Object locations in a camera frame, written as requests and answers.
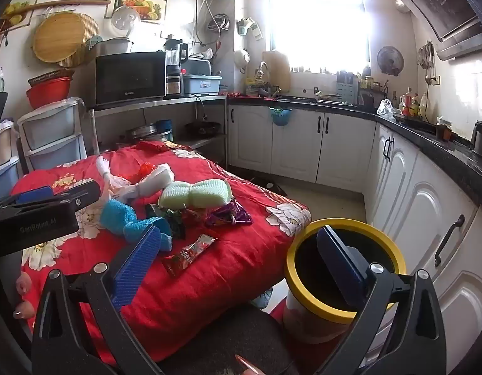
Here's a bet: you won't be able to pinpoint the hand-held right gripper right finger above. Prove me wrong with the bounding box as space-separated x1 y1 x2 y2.
317 224 447 375

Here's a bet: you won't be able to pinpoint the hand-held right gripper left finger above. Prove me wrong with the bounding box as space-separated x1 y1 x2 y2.
32 224 163 375

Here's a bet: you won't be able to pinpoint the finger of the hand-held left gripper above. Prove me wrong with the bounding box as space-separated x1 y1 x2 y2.
0 186 56 212
49 181 101 208

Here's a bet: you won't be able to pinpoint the blue fuzzy cloth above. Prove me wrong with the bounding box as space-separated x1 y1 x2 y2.
99 198 174 251

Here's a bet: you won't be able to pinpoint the red snack wrapper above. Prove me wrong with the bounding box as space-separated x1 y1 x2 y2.
161 234 219 278

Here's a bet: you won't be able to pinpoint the dark green snack wrapper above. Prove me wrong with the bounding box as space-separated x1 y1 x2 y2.
144 203 187 240

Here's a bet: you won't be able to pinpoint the white bin with yellow rim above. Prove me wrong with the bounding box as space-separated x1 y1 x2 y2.
283 219 406 344

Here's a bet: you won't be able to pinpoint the green foam net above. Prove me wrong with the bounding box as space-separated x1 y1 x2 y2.
159 180 232 209

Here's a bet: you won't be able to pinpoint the large purple snack wrapper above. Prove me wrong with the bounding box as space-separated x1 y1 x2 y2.
204 199 252 228

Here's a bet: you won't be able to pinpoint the person's left hand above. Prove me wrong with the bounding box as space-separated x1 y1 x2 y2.
13 272 34 319

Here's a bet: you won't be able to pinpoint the person's right hand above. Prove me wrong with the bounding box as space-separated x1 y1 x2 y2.
235 353 267 375

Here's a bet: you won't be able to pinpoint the plastic drawer unit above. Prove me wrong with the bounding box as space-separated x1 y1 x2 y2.
17 97 88 173
0 119 23 201

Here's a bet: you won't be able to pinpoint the stacked steel pots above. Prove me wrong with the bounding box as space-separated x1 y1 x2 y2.
124 119 174 144

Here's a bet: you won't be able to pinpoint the red floral blanket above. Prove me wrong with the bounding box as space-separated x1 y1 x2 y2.
10 141 312 364

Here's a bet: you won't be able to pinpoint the red plastic basin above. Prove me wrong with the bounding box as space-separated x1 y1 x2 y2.
26 77 74 109

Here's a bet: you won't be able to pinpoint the steel shelf table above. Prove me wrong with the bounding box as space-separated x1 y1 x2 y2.
88 93 228 167

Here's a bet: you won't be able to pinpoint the wicker basket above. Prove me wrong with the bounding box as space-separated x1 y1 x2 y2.
28 69 75 87

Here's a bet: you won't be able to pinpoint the black microwave oven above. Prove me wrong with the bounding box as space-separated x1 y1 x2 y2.
94 51 167 106

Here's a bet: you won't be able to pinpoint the white kitchen cabinet unit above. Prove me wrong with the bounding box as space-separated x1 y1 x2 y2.
227 97 482 375

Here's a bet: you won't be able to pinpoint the black wok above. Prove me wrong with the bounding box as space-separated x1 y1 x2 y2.
185 121 222 138

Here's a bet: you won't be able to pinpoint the black blender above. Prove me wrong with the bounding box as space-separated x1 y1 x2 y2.
164 38 189 98

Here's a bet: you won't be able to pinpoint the round bamboo board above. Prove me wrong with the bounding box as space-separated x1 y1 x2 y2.
32 12 86 63

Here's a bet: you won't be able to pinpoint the blue plastic dish box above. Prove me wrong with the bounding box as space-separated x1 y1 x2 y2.
183 74 223 95

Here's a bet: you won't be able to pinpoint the round bamboo mat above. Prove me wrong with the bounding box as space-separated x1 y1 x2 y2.
60 13 99 68

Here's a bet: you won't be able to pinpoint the clear plastic bag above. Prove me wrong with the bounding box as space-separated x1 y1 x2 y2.
376 98 397 123

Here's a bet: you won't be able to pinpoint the blue hanging bin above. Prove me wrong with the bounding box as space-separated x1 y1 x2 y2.
268 106 293 127

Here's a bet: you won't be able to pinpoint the red label sauce bottle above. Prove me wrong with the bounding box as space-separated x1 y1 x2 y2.
404 87 420 117

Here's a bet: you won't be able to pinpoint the pale blue knife block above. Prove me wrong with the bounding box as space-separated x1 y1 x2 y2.
336 72 359 105

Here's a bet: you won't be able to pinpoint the wooden rolling pin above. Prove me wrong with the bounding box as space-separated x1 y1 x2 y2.
25 0 111 9

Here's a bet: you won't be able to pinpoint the white hanging colander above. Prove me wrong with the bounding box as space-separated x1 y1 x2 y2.
233 46 251 73

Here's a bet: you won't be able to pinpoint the wooden cutting board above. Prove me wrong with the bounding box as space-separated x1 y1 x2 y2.
261 50 292 91

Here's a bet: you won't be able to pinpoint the hanging kitchen utensils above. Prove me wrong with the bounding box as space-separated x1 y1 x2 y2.
418 41 436 85

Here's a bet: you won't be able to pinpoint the kitchen window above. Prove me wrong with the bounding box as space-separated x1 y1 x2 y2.
266 0 371 73

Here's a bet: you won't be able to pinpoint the black range hood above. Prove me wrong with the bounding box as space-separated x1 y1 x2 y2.
393 0 482 62

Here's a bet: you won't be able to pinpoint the small fruit wall poster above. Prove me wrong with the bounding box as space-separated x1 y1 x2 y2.
2 0 42 31

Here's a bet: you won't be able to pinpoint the small dark wall fan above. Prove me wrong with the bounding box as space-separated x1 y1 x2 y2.
376 45 405 77

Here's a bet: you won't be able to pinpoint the green wall holder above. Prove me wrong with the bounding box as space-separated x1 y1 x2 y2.
236 17 264 40

